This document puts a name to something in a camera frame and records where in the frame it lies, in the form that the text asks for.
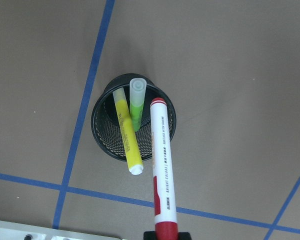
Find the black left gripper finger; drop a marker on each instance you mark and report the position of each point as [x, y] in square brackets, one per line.
[149, 235]

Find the red white marker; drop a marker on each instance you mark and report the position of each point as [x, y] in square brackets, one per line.
[165, 213]

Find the black mesh pen cup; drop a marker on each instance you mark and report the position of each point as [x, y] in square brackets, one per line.
[104, 121]

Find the yellow highlighter pen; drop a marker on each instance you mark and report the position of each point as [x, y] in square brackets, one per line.
[128, 136]

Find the green highlighter pen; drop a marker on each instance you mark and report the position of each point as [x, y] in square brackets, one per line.
[137, 91]

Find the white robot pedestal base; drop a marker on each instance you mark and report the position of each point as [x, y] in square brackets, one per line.
[18, 231]

